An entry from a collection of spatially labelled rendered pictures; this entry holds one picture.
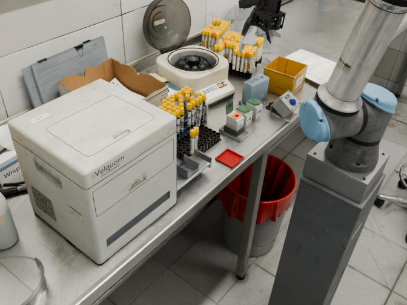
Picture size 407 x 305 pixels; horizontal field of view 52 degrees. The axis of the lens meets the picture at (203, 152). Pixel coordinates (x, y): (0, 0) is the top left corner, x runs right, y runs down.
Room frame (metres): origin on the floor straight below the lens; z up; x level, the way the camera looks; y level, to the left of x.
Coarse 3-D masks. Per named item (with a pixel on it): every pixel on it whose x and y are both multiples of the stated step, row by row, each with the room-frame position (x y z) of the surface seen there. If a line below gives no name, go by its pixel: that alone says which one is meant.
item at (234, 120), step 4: (232, 112) 1.19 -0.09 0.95; (236, 112) 1.20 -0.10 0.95; (228, 116) 1.17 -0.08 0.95; (232, 116) 1.17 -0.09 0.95; (236, 116) 1.18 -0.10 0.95; (240, 116) 1.17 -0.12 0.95; (228, 120) 1.17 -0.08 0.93; (232, 120) 1.16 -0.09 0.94; (236, 120) 1.15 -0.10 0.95; (240, 120) 1.16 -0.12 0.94; (228, 124) 1.17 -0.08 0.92; (232, 124) 1.16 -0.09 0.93; (236, 124) 1.15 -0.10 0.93; (240, 124) 1.16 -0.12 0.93; (236, 128) 1.15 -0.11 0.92
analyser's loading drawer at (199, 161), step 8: (200, 152) 0.99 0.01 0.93; (184, 160) 0.96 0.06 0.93; (192, 160) 0.94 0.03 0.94; (200, 160) 0.97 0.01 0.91; (208, 160) 0.97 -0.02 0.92; (176, 168) 0.91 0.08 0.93; (184, 168) 0.90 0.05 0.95; (192, 168) 0.93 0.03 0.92; (200, 168) 0.94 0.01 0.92; (184, 176) 0.89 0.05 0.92; (192, 176) 0.90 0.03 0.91; (184, 184) 0.87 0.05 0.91
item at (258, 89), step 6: (258, 78) 1.40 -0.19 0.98; (264, 78) 1.40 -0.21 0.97; (246, 84) 1.36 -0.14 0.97; (252, 84) 1.35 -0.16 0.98; (258, 84) 1.37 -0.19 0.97; (264, 84) 1.39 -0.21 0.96; (246, 90) 1.36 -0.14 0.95; (252, 90) 1.34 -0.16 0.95; (258, 90) 1.37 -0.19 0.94; (264, 90) 1.40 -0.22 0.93; (246, 96) 1.35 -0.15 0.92; (252, 96) 1.35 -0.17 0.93; (258, 96) 1.37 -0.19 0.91; (264, 96) 1.40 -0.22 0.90; (240, 102) 1.37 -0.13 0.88; (246, 102) 1.35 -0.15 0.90; (264, 102) 1.38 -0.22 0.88
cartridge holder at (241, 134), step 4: (220, 128) 1.18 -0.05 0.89; (224, 128) 1.17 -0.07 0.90; (228, 128) 1.16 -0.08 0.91; (232, 128) 1.16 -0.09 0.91; (240, 128) 1.16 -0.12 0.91; (244, 128) 1.18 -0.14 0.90; (220, 132) 1.18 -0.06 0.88; (224, 132) 1.17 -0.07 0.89; (228, 132) 1.16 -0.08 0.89; (232, 132) 1.15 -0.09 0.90; (236, 132) 1.14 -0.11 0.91; (240, 132) 1.16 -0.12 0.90; (244, 132) 1.17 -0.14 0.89; (248, 132) 1.17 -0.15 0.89; (232, 136) 1.15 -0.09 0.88; (236, 136) 1.14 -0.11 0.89; (240, 136) 1.14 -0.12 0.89; (244, 136) 1.15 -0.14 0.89; (240, 140) 1.13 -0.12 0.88
